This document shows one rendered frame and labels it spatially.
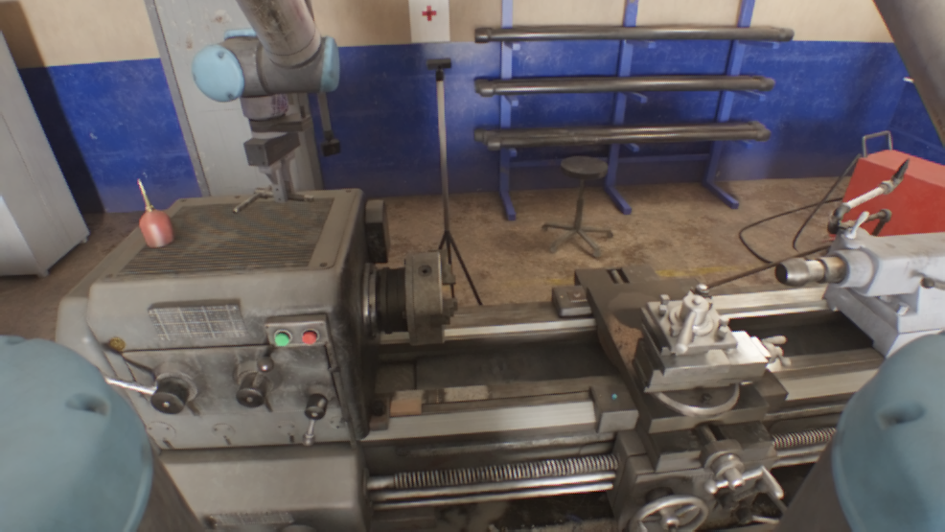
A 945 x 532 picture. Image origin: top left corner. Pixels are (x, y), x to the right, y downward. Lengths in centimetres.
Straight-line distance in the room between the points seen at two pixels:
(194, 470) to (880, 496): 137
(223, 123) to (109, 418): 429
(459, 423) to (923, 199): 331
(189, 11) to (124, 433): 421
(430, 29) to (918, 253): 327
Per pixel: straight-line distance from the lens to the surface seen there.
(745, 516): 163
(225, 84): 88
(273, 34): 76
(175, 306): 114
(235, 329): 111
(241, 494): 140
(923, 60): 49
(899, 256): 182
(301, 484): 135
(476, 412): 134
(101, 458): 26
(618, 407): 136
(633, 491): 141
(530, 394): 141
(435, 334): 124
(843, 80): 564
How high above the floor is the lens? 189
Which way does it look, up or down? 30 degrees down
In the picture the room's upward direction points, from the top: 1 degrees counter-clockwise
